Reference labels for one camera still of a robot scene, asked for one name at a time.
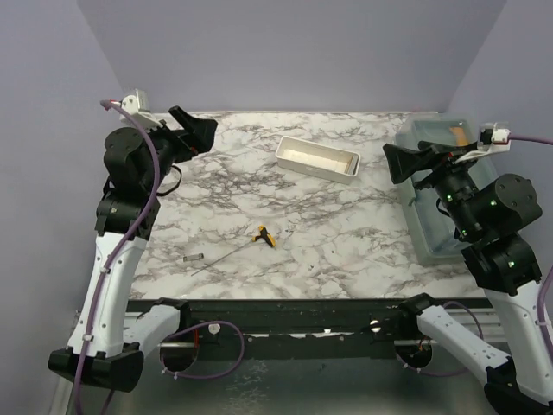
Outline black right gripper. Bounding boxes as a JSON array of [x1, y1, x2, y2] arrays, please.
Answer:
[[384, 138, 482, 236]]

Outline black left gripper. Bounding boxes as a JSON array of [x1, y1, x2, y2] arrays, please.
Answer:
[[132, 105, 216, 193]]

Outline white rectangular plastic tray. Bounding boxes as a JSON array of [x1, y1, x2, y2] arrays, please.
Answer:
[[275, 136, 361, 185]]

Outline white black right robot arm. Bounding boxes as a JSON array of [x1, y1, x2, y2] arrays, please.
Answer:
[[383, 142, 552, 414]]

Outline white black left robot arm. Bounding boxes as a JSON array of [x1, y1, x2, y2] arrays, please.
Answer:
[[48, 105, 218, 393]]

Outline orange tool in box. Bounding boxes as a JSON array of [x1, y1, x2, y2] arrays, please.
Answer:
[[449, 126, 469, 147]]

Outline clear plastic storage box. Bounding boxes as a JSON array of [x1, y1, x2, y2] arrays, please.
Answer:
[[394, 113, 476, 266]]

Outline small metal bar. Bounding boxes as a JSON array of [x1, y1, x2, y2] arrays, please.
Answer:
[[182, 253, 204, 262]]

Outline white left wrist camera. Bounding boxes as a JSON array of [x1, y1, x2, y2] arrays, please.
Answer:
[[120, 89, 162, 130]]

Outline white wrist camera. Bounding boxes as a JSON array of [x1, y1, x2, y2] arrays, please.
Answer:
[[120, 89, 162, 130], [454, 123, 511, 164]]

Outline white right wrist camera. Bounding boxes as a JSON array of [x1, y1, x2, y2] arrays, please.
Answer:
[[454, 123, 511, 164]]

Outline yellow black T-handle hex key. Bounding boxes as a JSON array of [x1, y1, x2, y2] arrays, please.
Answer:
[[193, 225, 277, 276]]

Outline black aluminium mounting rail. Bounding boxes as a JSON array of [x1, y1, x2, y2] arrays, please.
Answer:
[[124, 297, 498, 362]]

